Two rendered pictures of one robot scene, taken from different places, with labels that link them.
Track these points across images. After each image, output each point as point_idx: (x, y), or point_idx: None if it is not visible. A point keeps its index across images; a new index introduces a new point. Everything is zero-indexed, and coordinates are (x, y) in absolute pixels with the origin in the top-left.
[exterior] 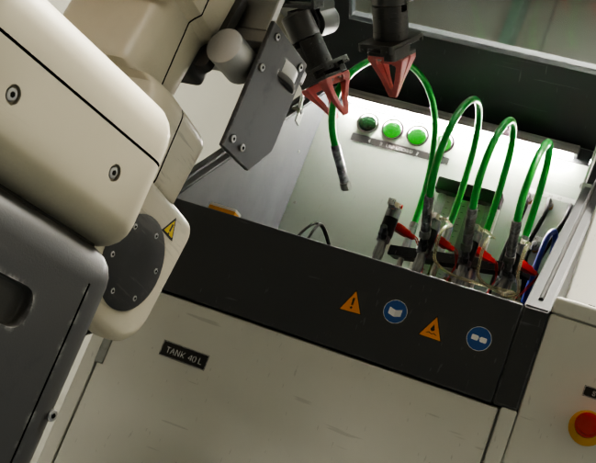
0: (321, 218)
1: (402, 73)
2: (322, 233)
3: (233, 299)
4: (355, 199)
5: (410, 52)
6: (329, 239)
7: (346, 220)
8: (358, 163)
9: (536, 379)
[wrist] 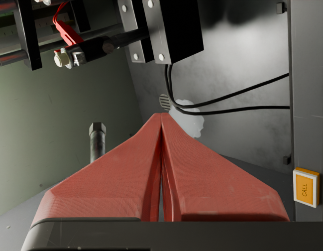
0: (36, 155)
1: (194, 150)
2: (48, 142)
3: None
4: None
5: (134, 234)
6: (168, 91)
7: (22, 134)
8: None
9: None
